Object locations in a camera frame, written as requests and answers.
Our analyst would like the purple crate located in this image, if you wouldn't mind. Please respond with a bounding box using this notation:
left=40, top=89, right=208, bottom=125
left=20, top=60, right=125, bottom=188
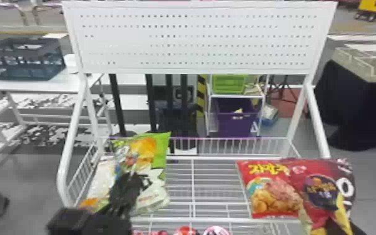
left=213, top=97, right=260, bottom=138

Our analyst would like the white side table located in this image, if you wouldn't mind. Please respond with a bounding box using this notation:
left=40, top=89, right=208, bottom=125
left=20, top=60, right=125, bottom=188
left=0, top=53, right=114, bottom=165

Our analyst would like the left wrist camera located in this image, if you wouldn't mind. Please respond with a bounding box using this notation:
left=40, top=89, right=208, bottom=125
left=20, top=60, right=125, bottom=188
left=46, top=207, right=92, bottom=235

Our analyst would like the small white wire rack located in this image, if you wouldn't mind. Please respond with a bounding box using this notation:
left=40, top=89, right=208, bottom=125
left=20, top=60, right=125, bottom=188
left=205, top=74, right=268, bottom=138

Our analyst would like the blue crate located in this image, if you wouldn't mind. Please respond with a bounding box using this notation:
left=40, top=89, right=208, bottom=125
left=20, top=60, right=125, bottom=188
left=0, top=37, right=67, bottom=82

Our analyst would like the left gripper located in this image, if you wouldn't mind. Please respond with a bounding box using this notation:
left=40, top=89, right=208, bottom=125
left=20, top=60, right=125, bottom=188
left=107, top=171, right=154, bottom=219

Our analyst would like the red noodle cup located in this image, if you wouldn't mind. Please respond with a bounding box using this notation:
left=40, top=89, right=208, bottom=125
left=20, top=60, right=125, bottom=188
left=174, top=226, right=198, bottom=235

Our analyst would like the green basket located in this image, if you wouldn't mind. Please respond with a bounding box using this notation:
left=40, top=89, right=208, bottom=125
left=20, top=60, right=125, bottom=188
left=211, top=74, right=249, bottom=96

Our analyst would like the pink noodle cup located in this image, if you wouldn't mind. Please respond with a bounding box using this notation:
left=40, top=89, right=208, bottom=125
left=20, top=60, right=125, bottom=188
left=202, top=225, right=232, bottom=235

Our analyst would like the dark red snack packet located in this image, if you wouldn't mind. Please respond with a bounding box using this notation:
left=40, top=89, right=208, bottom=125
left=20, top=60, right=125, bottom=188
left=279, top=157, right=357, bottom=235

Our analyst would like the green snack packet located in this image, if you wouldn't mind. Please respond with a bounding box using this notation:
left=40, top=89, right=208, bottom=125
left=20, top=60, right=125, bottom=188
left=110, top=131, right=172, bottom=176

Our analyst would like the white snack packet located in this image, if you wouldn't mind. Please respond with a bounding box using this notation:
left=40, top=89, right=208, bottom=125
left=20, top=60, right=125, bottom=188
left=79, top=156, right=171, bottom=217

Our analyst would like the striped post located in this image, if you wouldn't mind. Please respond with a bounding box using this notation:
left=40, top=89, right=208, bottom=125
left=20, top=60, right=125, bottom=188
left=195, top=74, right=208, bottom=116

